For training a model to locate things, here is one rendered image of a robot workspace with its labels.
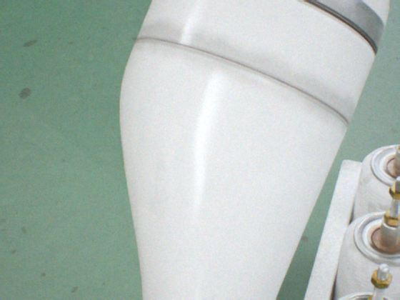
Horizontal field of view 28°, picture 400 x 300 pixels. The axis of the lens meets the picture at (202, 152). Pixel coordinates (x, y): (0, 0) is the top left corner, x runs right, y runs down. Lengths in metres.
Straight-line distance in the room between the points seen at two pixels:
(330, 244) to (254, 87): 0.71
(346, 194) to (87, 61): 0.70
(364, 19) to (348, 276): 0.62
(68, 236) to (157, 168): 0.96
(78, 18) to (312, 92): 1.43
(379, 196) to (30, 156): 0.64
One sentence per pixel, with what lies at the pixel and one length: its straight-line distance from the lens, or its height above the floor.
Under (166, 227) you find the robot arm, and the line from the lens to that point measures 0.29.
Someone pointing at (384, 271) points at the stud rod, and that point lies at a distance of 0.76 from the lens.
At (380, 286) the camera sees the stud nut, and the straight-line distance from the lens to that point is 0.77.
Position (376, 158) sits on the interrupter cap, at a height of 0.25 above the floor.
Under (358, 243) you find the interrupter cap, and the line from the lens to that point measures 0.89.
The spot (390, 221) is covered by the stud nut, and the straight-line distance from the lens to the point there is 0.88.
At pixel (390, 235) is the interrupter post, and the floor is 0.27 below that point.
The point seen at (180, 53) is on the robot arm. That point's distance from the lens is 0.29.
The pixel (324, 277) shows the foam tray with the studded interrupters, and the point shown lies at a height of 0.18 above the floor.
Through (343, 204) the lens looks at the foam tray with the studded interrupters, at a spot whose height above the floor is 0.18.
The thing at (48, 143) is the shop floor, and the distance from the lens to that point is 1.41.
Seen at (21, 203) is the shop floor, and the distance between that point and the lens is 1.31.
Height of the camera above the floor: 0.91
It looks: 42 degrees down
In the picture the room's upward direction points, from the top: 1 degrees counter-clockwise
